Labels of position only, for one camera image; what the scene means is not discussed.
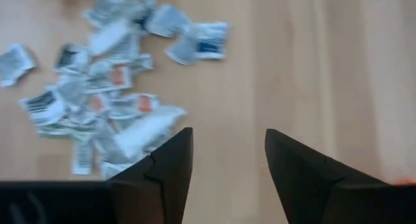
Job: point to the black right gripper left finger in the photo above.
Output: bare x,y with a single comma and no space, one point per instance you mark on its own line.
146,198

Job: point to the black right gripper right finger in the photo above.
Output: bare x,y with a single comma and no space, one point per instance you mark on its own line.
325,198

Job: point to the white packet with green print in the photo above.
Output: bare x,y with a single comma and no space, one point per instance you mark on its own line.
65,130

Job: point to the blank white paper packet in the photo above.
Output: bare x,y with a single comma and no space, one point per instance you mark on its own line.
139,136
107,37

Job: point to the white packet with blue print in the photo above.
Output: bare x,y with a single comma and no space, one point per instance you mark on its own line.
208,42

